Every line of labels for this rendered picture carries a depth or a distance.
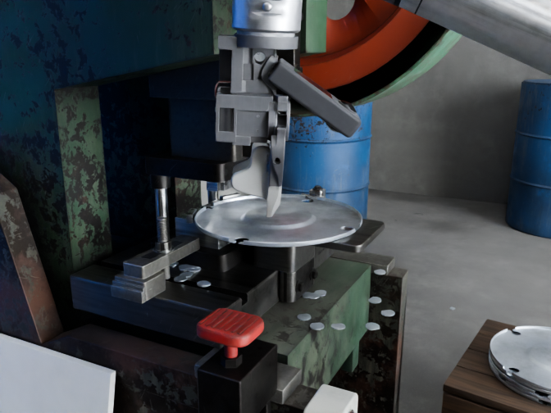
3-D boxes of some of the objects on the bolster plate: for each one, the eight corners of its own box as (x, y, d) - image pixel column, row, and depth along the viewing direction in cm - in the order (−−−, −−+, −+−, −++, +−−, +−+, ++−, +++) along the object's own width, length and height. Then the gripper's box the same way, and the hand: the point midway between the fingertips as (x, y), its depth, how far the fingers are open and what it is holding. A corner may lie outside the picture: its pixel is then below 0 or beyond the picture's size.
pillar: (172, 239, 100) (168, 163, 96) (165, 243, 98) (160, 165, 95) (162, 238, 101) (158, 162, 97) (155, 241, 99) (150, 165, 96)
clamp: (206, 265, 96) (204, 208, 94) (142, 303, 82) (137, 238, 79) (178, 260, 99) (175, 204, 96) (111, 296, 85) (105, 231, 82)
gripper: (222, 29, 65) (219, 201, 72) (216, 34, 56) (213, 227, 64) (296, 34, 65) (285, 204, 73) (300, 38, 57) (288, 230, 64)
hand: (275, 206), depth 68 cm, fingers closed
